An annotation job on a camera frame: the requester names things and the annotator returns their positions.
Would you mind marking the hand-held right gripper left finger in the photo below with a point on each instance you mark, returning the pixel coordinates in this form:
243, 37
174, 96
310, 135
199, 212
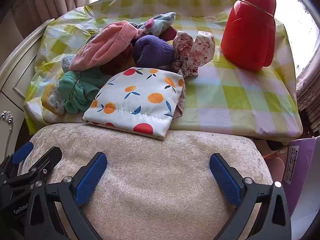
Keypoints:
87, 180

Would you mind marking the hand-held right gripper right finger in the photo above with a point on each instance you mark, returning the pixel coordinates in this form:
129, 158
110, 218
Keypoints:
226, 180

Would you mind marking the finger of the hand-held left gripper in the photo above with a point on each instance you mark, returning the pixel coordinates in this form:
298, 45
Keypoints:
22, 153
47, 158

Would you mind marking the purple cardboard box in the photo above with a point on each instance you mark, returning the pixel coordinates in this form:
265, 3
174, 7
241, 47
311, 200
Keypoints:
302, 170

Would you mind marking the light blue plush mitten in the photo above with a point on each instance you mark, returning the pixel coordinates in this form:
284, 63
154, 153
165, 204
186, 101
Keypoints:
160, 23

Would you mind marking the yellow sponge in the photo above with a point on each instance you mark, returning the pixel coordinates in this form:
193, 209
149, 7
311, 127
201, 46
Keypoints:
51, 97

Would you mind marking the beige velvet cushion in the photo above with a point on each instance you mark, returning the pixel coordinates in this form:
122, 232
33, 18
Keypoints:
155, 180

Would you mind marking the green towel cloth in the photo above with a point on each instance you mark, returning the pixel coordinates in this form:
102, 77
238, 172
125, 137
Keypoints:
80, 90

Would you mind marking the white cabinet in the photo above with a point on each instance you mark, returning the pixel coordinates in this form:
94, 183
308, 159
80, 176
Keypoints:
17, 75

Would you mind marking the green checkered plastic tablecloth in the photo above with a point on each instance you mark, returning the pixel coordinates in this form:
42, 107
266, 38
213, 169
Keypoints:
237, 97

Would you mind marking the orange fruit print pouch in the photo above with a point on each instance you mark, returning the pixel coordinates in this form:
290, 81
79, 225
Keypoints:
135, 100

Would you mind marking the grey sock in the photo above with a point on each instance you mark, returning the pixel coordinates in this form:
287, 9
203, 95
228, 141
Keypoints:
68, 62

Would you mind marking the pink fleece cloth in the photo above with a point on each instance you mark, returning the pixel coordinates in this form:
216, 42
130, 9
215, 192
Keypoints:
105, 45

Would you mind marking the red floral cloth pouch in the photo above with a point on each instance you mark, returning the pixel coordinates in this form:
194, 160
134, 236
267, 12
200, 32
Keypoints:
192, 52

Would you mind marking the purple knitted sock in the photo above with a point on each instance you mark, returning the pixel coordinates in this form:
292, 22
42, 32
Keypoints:
152, 50

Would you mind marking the red plastic bottle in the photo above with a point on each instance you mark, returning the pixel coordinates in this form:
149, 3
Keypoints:
250, 30

